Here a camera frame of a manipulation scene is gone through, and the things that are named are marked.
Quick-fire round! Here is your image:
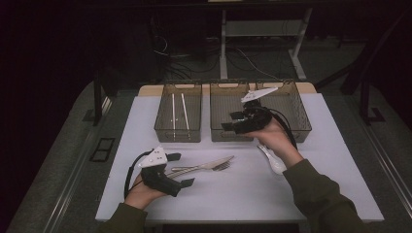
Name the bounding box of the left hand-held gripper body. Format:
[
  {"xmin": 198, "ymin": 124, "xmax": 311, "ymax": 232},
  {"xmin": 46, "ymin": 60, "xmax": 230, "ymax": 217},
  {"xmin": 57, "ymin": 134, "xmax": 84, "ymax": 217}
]
[{"xmin": 138, "ymin": 145, "xmax": 183, "ymax": 198}]

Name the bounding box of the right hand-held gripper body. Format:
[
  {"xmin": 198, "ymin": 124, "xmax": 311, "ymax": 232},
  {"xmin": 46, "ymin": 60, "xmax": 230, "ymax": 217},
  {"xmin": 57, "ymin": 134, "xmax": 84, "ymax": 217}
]
[{"xmin": 234, "ymin": 86, "xmax": 280, "ymax": 135}]

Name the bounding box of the smoky transparent plastic bin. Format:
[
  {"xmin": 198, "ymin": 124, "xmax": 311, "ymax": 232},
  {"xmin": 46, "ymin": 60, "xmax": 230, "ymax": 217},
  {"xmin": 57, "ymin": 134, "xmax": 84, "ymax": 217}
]
[
  {"xmin": 209, "ymin": 81, "xmax": 258, "ymax": 143},
  {"xmin": 154, "ymin": 83, "xmax": 203, "ymax": 144},
  {"xmin": 254, "ymin": 80, "xmax": 313, "ymax": 144}
]

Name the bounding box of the steel table knife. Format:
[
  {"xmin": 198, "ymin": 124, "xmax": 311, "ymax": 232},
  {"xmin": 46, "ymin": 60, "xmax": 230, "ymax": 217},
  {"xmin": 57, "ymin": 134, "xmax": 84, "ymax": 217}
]
[{"xmin": 170, "ymin": 154, "xmax": 235, "ymax": 173}]

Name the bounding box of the white chopstick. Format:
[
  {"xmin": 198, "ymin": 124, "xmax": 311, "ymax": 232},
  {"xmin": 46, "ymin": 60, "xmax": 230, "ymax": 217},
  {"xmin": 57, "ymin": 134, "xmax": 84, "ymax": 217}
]
[
  {"xmin": 171, "ymin": 93, "xmax": 177, "ymax": 141},
  {"xmin": 180, "ymin": 92, "xmax": 191, "ymax": 141}
]

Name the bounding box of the white plastic spoon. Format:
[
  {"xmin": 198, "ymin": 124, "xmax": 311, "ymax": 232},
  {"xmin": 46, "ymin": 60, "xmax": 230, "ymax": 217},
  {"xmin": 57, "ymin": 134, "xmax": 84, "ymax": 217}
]
[{"xmin": 257, "ymin": 144, "xmax": 288, "ymax": 176}]

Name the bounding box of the person's left hand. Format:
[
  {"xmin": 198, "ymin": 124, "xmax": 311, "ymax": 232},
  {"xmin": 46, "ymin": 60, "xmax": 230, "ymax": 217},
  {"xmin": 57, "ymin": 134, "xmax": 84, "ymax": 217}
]
[{"xmin": 124, "ymin": 176, "xmax": 168, "ymax": 211}]

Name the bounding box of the person's right hand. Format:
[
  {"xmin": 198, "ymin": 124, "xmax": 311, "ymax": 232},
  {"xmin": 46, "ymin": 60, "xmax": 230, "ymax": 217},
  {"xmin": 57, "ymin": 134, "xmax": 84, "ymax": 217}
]
[{"xmin": 252, "ymin": 117, "xmax": 304, "ymax": 169}]

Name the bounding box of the white table cover sheet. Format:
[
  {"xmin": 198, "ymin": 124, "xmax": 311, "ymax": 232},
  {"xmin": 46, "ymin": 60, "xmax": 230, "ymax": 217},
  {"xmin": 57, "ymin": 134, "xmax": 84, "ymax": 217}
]
[{"xmin": 95, "ymin": 92, "xmax": 386, "ymax": 224}]

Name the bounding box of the black slanted metal stand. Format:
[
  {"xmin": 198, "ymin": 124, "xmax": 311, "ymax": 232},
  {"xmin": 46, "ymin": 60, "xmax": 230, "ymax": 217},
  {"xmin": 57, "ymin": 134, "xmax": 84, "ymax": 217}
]
[{"xmin": 315, "ymin": 9, "xmax": 412, "ymax": 126}]

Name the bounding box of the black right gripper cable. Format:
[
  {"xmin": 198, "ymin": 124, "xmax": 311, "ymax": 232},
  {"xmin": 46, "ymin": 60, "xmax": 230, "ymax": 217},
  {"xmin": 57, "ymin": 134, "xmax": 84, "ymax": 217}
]
[{"xmin": 266, "ymin": 107, "xmax": 298, "ymax": 150}]

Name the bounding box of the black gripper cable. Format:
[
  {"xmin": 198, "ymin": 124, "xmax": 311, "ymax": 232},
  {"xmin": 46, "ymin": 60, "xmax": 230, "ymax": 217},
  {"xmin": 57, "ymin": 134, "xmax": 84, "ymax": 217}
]
[
  {"xmin": 266, "ymin": 107, "xmax": 298, "ymax": 150},
  {"xmin": 123, "ymin": 150, "xmax": 154, "ymax": 199}
]

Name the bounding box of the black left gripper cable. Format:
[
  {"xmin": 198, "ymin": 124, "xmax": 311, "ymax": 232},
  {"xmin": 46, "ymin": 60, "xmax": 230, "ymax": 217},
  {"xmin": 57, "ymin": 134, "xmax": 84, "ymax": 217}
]
[{"xmin": 123, "ymin": 150, "xmax": 154, "ymax": 199}]

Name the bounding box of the white floor cable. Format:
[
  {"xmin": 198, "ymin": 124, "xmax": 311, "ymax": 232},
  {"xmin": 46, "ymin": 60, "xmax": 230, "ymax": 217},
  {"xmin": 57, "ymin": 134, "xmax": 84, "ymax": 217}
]
[{"xmin": 236, "ymin": 48, "xmax": 281, "ymax": 82}]

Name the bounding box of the white metal desk frame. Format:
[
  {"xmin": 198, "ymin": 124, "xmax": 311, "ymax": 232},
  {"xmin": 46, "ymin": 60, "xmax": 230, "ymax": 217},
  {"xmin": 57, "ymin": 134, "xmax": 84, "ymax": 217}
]
[{"xmin": 219, "ymin": 7, "xmax": 315, "ymax": 82}]

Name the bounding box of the black floor cable bundle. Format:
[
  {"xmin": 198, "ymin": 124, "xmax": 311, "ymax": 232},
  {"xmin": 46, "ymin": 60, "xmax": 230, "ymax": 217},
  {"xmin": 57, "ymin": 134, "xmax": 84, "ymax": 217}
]
[{"xmin": 150, "ymin": 17, "xmax": 224, "ymax": 82}]

